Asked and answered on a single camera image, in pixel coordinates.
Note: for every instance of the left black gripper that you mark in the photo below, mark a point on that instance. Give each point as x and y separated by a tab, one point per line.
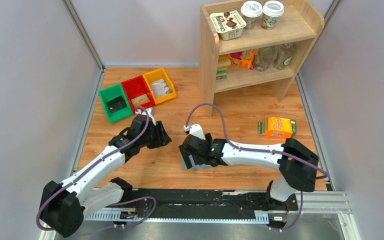
161	134

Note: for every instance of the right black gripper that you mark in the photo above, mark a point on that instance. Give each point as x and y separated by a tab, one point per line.
186	158

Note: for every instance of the green card holder wallet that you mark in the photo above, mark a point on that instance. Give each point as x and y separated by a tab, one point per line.
189	164

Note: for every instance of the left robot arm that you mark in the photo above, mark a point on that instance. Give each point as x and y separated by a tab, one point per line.
92	172

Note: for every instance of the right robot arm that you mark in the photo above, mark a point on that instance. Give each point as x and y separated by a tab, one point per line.
295	162

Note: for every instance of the card in red bin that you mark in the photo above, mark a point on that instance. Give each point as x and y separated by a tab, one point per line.
140	100

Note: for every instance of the card in yellow bin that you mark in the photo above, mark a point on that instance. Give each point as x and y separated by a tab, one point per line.
160	88

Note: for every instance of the black card in green bin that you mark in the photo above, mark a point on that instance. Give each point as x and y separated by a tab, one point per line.
116	104

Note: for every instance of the red plastic bin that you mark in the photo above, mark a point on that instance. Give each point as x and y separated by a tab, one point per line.
135	87

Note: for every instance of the yellow plastic bin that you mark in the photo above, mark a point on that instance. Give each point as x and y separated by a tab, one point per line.
155	75

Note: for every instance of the green plastic bin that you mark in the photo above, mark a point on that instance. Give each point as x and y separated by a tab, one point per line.
110	93

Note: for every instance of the orange snack box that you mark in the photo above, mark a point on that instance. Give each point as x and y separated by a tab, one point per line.
277	127

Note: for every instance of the yellow green sponge stack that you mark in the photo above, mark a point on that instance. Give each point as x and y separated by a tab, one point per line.
224	61

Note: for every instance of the wooden shelf unit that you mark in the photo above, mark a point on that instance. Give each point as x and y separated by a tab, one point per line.
302	24

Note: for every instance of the orange box on shelf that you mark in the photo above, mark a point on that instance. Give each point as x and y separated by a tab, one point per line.
244	59

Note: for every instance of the left clear glass jar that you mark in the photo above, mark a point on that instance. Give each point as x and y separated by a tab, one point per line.
264	58

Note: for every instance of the clear glass jar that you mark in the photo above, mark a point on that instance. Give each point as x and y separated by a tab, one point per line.
284	55
264	58

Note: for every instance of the right clear glass jar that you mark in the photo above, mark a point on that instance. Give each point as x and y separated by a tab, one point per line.
284	55

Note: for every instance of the Chobani yogurt tub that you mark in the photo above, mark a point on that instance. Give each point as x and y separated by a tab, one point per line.
229	25

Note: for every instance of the left white paper cup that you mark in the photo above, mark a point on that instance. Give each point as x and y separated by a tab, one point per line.
251	10

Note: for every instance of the white paper cup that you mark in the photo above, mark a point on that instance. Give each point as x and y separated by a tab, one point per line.
251	10
272	11

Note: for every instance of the right white paper cup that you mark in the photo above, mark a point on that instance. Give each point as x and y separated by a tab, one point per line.
272	11

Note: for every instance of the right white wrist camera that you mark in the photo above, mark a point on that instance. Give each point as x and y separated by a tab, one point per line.
194	130

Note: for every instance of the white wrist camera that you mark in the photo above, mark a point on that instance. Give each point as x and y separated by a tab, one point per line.
194	130
150	112

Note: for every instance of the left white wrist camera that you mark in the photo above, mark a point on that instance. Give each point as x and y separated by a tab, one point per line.
150	112

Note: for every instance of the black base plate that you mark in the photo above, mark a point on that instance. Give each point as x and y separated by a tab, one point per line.
205	204

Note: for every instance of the aluminium frame rail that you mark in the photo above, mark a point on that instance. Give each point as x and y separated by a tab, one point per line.
317	202

